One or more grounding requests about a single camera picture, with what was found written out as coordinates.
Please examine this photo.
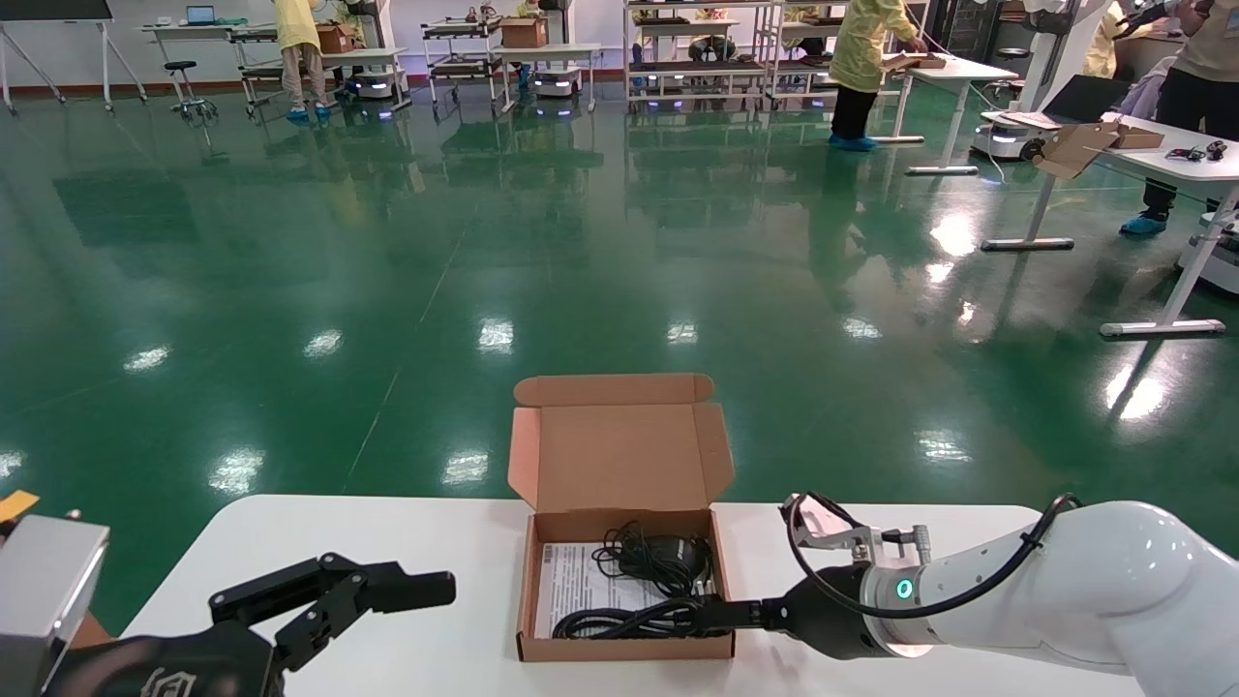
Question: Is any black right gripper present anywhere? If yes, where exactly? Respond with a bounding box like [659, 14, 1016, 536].
[692, 564, 877, 661]

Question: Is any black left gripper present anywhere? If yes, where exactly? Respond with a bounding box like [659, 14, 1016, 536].
[44, 553, 457, 697]

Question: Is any brown cardboard storage box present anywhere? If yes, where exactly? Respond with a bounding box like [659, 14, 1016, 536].
[507, 374, 737, 663]

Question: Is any white table over robot base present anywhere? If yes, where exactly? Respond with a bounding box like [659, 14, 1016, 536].
[319, 46, 413, 113]

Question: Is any white robot base with wheels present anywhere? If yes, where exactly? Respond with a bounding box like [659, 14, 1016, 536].
[1175, 211, 1239, 295]

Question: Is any grey metal wrist box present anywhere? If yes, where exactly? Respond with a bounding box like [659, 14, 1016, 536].
[0, 513, 110, 697]

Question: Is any white table with box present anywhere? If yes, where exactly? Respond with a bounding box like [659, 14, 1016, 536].
[492, 44, 604, 114]

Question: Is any open flat cardboard box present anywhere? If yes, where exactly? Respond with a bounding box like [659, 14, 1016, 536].
[1033, 120, 1165, 182]

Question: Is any white printed manual sheet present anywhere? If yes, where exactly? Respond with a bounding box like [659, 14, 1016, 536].
[534, 543, 679, 640]

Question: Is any metal trolley rack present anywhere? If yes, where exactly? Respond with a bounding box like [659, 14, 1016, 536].
[422, 14, 506, 109]

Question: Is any tall metal shelving rack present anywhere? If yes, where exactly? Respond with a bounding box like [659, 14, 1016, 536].
[623, 0, 781, 106]

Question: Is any wide metal shelving rack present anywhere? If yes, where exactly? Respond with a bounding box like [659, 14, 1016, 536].
[770, 0, 932, 102]

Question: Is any person in yellow coat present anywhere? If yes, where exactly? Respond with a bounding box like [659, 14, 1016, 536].
[828, 0, 930, 153]
[272, 0, 334, 128]

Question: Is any black round stool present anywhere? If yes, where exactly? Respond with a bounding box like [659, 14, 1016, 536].
[164, 61, 220, 127]

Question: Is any white standing table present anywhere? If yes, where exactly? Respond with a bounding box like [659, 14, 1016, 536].
[863, 53, 1020, 177]

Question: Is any white desk with laptop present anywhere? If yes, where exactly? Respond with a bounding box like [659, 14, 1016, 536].
[142, 23, 282, 107]

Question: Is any large white work table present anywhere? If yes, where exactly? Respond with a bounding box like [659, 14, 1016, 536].
[981, 113, 1239, 339]

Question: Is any white robot with column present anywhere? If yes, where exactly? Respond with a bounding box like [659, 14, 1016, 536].
[972, 0, 1114, 162]

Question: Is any seated person yellow coat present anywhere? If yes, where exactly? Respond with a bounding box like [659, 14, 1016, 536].
[1081, 0, 1178, 123]

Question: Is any black board on stand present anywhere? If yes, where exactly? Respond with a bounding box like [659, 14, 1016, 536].
[0, 0, 149, 117]

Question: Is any person in black trousers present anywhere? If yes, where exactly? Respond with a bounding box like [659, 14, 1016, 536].
[1120, 0, 1239, 237]

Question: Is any black mouse with cable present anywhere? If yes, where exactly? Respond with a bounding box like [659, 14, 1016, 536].
[592, 522, 714, 598]

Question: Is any black coiled power cable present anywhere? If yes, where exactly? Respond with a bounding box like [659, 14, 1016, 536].
[552, 592, 727, 641]

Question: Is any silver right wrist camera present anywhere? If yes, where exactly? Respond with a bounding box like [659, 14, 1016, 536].
[782, 492, 933, 568]

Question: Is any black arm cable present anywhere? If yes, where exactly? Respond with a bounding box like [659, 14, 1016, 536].
[785, 492, 1081, 621]

